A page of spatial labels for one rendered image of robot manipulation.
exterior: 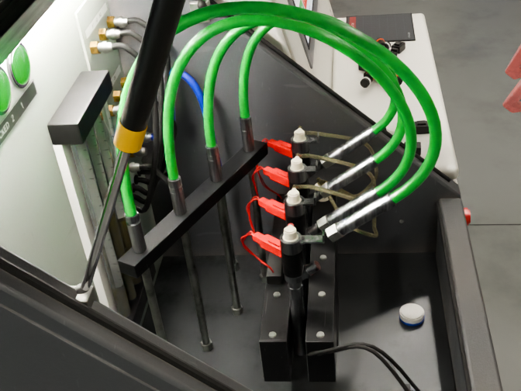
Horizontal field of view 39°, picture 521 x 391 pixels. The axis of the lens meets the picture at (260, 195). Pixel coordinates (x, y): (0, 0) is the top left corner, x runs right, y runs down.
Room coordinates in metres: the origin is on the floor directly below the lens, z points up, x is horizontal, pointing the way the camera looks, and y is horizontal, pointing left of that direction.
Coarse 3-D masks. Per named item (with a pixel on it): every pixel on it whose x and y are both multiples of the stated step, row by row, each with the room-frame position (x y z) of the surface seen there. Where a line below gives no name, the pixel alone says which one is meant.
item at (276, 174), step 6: (264, 168) 0.95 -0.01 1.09; (270, 168) 0.94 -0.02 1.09; (276, 168) 0.94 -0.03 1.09; (264, 174) 0.94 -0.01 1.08; (270, 174) 0.93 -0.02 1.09; (276, 174) 0.92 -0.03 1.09; (282, 174) 0.92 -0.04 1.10; (276, 180) 0.92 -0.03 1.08; (282, 180) 0.91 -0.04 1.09; (288, 186) 0.90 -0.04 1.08
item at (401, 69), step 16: (192, 16) 0.75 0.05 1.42; (208, 16) 0.75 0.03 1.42; (288, 16) 0.73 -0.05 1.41; (304, 16) 0.73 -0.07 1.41; (320, 16) 0.73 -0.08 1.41; (176, 32) 0.75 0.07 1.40; (336, 32) 0.72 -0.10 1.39; (352, 32) 0.72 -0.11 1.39; (368, 48) 0.72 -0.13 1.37; (384, 48) 0.72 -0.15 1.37; (400, 64) 0.72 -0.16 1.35; (128, 80) 0.76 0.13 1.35; (416, 80) 0.71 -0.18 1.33; (416, 96) 0.71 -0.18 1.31; (432, 112) 0.71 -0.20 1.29; (432, 128) 0.71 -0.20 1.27; (432, 144) 0.71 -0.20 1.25; (432, 160) 0.71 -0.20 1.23; (128, 176) 0.77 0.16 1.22; (416, 176) 0.71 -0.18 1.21; (128, 192) 0.77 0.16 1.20; (400, 192) 0.71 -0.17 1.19; (128, 208) 0.77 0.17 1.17
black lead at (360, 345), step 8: (344, 344) 0.65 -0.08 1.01; (352, 344) 0.64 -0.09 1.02; (360, 344) 0.64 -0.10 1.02; (368, 344) 0.63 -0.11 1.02; (312, 352) 0.68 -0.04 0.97; (320, 352) 0.67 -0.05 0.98; (328, 352) 0.66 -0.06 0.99; (376, 352) 0.62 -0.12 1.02; (384, 352) 0.63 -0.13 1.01; (384, 360) 0.62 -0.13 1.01; (392, 360) 0.63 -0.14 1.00; (392, 368) 0.61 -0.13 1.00; (400, 368) 0.62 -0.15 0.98; (408, 376) 0.62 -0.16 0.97; (400, 384) 0.61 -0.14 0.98; (408, 384) 0.72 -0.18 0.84
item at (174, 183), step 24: (216, 24) 0.83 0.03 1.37; (240, 24) 0.82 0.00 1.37; (264, 24) 0.82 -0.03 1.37; (288, 24) 0.81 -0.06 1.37; (192, 48) 0.83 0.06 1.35; (336, 48) 0.80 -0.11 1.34; (384, 72) 0.80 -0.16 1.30; (168, 96) 0.84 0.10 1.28; (168, 120) 0.84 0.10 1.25; (408, 120) 0.79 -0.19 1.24; (168, 144) 0.84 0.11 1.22; (408, 144) 0.79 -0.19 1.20; (168, 168) 0.84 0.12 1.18; (408, 168) 0.79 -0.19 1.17; (384, 192) 0.80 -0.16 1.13; (336, 216) 0.80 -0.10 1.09
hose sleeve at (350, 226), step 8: (376, 200) 0.73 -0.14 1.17; (384, 200) 0.72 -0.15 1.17; (392, 200) 0.71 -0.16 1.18; (368, 208) 0.72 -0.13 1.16; (376, 208) 0.72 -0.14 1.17; (384, 208) 0.71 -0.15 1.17; (352, 216) 0.73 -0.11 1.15; (360, 216) 0.72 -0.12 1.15; (368, 216) 0.72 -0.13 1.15; (376, 216) 0.72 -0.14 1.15; (336, 224) 0.73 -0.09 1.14; (344, 224) 0.72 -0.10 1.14; (352, 224) 0.72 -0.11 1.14; (360, 224) 0.72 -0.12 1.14; (344, 232) 0.72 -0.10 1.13
